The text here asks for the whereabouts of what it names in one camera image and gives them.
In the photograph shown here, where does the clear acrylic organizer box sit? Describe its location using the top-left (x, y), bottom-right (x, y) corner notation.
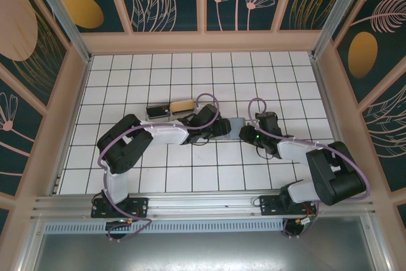
top-left (145, 109), bottom-right (188, 125)

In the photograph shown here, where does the aluminium table side rail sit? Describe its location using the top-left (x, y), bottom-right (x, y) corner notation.
top-left (50, 55), bottom-right (95, 196)
top-left (309, 51), bottom-right (361, 191)

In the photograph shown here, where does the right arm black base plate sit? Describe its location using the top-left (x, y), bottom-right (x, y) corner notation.
top-left (259, 194), bottom-right (318, 216)

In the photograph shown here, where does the grey leather card holder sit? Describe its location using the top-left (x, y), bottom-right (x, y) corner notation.
top-left (221, 117), bottom-right (252, 141)

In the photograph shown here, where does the aluminium frame post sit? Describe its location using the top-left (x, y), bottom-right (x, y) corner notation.
top-left (311, 0), bottom-right (363, 60)
top-left (27, 0), bottom-right (93, 64)

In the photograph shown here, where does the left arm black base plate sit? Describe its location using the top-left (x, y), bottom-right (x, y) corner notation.
top-left (91, 197), bottom-right (150, 219)

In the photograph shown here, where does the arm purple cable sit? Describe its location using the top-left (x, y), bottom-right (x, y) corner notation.
top-left (248, 98), bottom-right (372, 240)
top-left (96, 92), bottom-right (221, 242)

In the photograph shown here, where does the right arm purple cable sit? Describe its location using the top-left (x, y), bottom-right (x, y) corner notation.
top-left (248, 98), bottom-right (372, 240)

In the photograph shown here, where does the steel sheet panel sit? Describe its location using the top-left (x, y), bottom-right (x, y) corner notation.
top-left (31, 216), bottom-right (393, 271)

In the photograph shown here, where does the grey slotted cable duct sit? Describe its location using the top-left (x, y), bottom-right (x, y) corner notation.
top-left (43, 221), bottom-right (286, 234)

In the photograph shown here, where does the aluminium mounting rail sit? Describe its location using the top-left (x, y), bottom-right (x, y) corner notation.
top-left (30, 190), bottom-right (379, 221)

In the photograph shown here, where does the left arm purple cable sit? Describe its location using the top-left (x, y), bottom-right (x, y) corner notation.
top-left (96, 92), bottom-right (221, 242)

